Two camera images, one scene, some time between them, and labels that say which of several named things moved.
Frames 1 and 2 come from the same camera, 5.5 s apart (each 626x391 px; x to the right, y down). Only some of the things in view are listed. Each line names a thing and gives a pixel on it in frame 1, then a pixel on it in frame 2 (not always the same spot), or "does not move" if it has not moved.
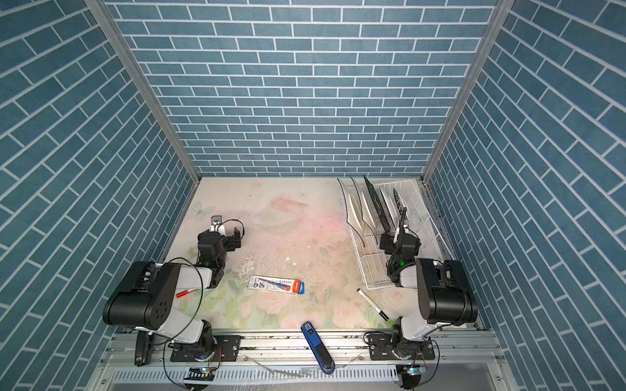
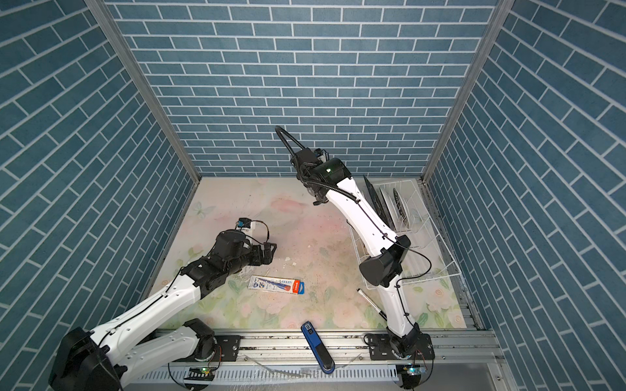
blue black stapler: x=319 y=347 does not move
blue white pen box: x=277 y=284 does not move
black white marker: x=379 y=312 does not move
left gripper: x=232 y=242 to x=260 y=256
